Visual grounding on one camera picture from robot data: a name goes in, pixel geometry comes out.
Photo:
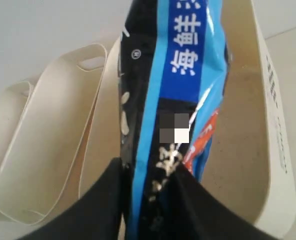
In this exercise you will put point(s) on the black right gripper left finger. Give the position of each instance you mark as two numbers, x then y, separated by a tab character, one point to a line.
95	216

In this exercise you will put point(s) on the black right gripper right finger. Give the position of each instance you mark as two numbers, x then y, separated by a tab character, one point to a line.
213	207

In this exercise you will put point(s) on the blue instant noodle packet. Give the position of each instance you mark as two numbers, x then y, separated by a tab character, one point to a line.
173	66

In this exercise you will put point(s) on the cream bin with square mark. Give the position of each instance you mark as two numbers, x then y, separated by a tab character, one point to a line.
40	157

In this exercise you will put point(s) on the cream bin with circle mark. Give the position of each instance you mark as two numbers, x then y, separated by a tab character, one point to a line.
248	169

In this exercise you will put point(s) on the cream bin with triangle mark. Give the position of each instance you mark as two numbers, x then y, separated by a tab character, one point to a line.
13	101

